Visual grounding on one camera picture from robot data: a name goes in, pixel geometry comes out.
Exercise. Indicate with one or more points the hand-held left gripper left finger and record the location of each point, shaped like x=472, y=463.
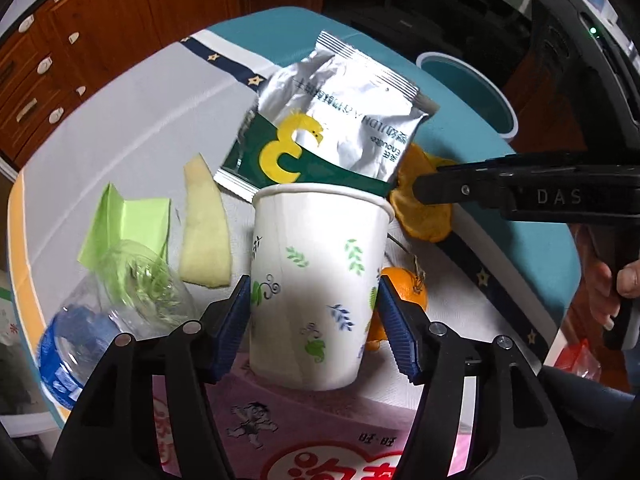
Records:
x=230, y=320

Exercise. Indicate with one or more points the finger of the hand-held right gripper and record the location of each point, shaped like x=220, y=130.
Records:
x=465, y=187

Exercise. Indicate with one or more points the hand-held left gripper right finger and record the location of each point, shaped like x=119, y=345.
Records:
x=400, y=330

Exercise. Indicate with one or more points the orange peel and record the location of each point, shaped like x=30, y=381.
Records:
x=425, y=220

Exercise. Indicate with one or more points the leaf print paper cup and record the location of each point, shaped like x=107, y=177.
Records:
x=310, y=270

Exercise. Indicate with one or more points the teal round trash bin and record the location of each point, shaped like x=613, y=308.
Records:
x=470, y=90

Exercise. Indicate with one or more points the pink snack box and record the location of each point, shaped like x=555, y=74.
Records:
x=300, y=425

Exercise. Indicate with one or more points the clear bottle with blue label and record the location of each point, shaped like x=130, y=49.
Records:
x=75, y=340

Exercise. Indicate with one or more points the person's right hand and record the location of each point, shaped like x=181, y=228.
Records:
x=595, y=280

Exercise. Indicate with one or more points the orange tangerine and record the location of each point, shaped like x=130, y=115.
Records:
x=407, y=285

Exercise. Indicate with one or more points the pale yellow fruit rind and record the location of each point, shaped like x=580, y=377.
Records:
x=205, y=230

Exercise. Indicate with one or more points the folded green paper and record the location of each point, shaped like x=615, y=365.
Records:
x=135, y=215

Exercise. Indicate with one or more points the silver green foil packet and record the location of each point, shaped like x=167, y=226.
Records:
x=345, y=105

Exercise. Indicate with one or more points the red plastic bag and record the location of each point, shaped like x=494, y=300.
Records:
x=575, y=360

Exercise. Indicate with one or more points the black built-in appliance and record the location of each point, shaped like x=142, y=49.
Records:
x=425, y=0

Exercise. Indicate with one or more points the person's leg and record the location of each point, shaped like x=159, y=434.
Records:
x=590, y=425

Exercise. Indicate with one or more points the white and green plastic bag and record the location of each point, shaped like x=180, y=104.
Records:
x=10, y=330

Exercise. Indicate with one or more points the wooden cabinet with drawers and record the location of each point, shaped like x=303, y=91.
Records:
x=125, y=20

